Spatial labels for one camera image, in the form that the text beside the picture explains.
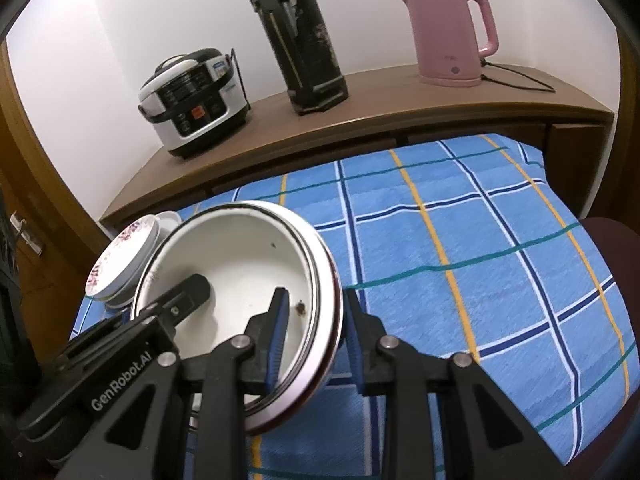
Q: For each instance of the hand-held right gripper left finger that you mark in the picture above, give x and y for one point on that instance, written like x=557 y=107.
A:
x=277 y=340

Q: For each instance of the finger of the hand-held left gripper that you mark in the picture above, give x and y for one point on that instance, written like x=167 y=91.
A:
x=190 y=292

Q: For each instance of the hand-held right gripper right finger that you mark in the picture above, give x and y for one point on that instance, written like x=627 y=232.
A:
x=352 y=345

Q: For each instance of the white enamel bowl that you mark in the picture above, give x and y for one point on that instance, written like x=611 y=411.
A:
x=235 y=260

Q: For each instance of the plain grey-white plate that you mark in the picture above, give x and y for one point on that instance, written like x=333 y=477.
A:
x=120 y=301

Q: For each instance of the pink bowl white rim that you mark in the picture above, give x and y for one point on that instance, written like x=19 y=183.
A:
x=295 y=410

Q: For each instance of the white plate pink floral rim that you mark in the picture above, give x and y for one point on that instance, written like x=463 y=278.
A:
x=117 y=260

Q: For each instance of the blue plaid cloth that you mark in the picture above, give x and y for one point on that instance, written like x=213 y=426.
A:
x=475 y=220

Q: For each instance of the brown wooden door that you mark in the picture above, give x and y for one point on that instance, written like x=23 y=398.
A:
x=631 y=110
x=50 y=185

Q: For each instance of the silver black rice cooker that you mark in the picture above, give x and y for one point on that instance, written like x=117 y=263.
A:
x=200 y=110

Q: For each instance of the brown wooden cabinet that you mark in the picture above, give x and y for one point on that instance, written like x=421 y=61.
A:
x=400 y=110

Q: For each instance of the black thermos flask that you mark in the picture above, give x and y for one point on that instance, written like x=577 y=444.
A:
x=305 y=50

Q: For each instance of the round dark brown stool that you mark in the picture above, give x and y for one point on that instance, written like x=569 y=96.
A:
x=610 y=235

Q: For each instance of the pink electric kettle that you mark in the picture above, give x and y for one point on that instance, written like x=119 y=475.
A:
x=445 y=40

